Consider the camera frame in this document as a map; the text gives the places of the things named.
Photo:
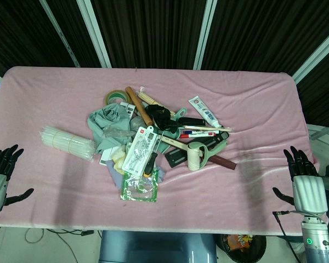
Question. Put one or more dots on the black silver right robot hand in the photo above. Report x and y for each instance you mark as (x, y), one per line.
(308, 191)

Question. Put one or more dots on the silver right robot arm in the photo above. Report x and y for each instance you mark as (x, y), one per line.
(316, 241)

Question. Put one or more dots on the white straws bundle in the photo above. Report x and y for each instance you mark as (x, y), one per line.
(65, 142)

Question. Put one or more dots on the black trash bin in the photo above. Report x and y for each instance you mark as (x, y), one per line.
(244, 248)

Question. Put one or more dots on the black pleated curtain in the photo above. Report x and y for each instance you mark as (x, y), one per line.
(74, 27)
(153, 30)
(263, 33)
(22, 30)
(323, 96)

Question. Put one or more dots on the white paper card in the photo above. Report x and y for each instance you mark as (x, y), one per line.
(107, 156)

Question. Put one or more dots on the pink fleece table cloth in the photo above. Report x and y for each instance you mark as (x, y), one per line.
(235, 104)

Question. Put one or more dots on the thin wooden chopsticks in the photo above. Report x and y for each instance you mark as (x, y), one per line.
(208, 128)

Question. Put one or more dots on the purple-grey cloth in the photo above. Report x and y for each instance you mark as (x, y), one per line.
(116, 176)

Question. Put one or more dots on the yellow sponge cloth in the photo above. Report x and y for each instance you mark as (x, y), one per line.
(119, 160)

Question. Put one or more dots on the red white marker pen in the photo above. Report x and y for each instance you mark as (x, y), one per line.
(197, 134)

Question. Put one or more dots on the clear crumpled plastic bag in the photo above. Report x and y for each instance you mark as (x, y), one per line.
(118, 132)

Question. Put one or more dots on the grey-green crumpled cloth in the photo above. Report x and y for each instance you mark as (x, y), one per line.
(109, 115)

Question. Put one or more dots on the white toothpaste tube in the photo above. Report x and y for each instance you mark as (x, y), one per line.
(204, 109)

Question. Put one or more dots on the black perforated flat plate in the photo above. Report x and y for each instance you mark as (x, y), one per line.
(176, 157)

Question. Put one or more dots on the small black remote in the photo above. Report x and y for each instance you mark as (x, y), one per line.
(190, 121)

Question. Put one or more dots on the green adhesive tape roll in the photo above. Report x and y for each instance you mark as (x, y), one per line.
(109, 96)

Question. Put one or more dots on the green-edged clear plastic bag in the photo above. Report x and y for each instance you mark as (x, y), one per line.
(138, 189)

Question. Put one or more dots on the white packaged card red logo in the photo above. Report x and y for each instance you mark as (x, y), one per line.
(138, 149)

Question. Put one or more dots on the white label black print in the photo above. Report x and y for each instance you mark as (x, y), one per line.
(127, 107)

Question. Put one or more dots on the grey rounded lump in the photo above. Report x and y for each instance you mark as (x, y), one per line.
(136, 123)

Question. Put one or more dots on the black yellow screwdriver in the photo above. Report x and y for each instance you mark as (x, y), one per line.
(151, 161)

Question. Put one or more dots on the wooden rolling pin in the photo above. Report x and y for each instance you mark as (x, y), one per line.
(138, 105)

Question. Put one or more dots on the black crumpled fabric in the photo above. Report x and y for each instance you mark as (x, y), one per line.
(161, 116)

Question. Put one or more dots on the bamboo skewers pack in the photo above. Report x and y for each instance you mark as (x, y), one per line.
(149, 98)

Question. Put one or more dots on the wide white frame post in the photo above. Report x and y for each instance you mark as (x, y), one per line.
(318, 52)
(205, 33)
(94, 33)

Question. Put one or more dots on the thin white frame post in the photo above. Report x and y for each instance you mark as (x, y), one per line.
(60, 31)

